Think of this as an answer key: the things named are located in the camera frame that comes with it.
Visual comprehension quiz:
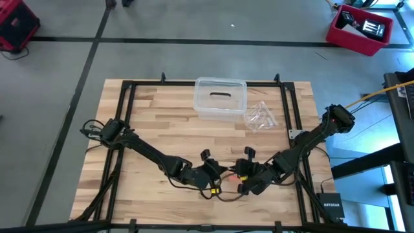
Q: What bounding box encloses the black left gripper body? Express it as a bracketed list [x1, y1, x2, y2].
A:
[189, 150, 221, 195]

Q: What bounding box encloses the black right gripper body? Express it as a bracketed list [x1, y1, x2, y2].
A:
[237, 147, 268, 195]

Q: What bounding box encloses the clear plastic storage box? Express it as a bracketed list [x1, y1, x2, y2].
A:
[193, 76, 248, 122]

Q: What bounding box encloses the crumpled clear plastic bag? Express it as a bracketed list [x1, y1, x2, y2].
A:
[243, 100, 279, 134]

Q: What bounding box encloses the black aluminium crossbar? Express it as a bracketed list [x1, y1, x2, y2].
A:
[0, 219, 414, 233]

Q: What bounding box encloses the black desk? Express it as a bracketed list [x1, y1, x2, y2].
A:
[331, 69, 414, 233]

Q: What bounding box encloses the red plastic bin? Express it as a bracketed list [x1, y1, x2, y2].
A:
[325, 4, 395, 58]

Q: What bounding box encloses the white paper sheet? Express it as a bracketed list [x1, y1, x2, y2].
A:
[342, 23, 367, 39]

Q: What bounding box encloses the small black box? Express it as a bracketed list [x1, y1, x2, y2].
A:
[337, 10, 356, 27]

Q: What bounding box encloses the black shiny device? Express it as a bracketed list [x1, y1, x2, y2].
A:
[360, 18, 386, 41]

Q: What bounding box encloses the person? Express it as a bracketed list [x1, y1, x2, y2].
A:
[105, 0, 135, 9]

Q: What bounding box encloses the red and black generator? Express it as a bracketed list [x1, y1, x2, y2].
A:
[0, 0, 41, 53]

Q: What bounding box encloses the black cable with yellow tag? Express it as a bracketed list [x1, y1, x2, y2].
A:
[168, 174, 224, 201]
[217, 174, 250, 203]

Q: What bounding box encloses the black cable bundle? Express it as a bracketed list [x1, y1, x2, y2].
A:
[74, 148, 125, 223]
[292, 161, 334, 224]

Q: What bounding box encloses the black Netgear network switch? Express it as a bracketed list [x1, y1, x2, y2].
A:
[316, 192, 345, 219]

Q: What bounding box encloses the black aluminium table frame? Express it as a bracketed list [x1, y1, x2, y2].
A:
[69, 72, 347, 227]

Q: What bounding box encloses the thick yellow cable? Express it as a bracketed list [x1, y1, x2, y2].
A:
[344, 80, 414, 110]

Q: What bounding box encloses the thin black floor cable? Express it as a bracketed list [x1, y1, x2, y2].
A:
[0, 47, 30, 61]

